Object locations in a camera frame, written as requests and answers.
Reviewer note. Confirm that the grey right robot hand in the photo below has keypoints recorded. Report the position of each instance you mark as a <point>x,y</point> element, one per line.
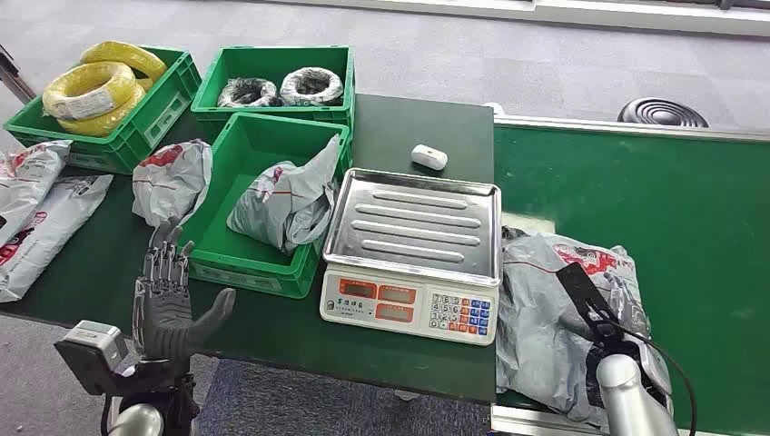
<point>652,361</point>

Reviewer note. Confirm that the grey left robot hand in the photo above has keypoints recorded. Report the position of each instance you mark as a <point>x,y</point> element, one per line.
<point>162,313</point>

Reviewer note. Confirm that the grey package with black tape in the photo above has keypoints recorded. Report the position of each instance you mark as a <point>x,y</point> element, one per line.
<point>541,313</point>

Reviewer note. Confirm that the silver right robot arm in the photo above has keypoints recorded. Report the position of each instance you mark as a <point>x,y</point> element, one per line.
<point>625,397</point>

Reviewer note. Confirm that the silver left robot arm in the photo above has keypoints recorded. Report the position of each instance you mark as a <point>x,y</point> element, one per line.
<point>138,418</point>

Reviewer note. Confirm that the crumpled grey plastic package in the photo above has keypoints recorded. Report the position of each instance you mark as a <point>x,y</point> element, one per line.
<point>171,180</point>
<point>289,201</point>

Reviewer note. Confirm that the green conveyor belt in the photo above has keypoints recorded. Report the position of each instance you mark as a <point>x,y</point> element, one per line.
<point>662,192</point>

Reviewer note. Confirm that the flat grey mailer bag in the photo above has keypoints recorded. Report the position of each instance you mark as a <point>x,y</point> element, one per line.
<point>48,234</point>
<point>27,180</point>

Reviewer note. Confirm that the green crate holding packages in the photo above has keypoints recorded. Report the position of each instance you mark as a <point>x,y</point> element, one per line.
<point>240,180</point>

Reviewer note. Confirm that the green crate with yellow coils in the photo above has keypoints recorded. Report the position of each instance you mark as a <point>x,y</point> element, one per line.
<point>153,114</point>

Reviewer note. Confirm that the black ribbed round disc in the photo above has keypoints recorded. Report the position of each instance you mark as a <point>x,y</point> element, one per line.
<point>662,113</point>

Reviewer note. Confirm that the electronic scale with steel tray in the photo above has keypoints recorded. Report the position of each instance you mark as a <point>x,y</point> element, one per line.
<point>415,240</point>

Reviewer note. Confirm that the green crate with black coils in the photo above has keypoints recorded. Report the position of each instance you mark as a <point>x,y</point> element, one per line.
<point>277,60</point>

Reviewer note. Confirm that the small white plastic device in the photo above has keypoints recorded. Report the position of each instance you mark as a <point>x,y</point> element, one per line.
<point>429,157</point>

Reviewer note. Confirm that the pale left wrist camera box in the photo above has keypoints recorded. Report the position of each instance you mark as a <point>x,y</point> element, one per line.
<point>90,352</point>

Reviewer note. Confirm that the black right wrist camera bracket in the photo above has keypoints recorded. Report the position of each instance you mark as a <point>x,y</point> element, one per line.
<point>583,295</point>

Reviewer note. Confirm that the dark metal frame bar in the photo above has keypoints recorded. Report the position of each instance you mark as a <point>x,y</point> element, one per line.
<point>13,75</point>

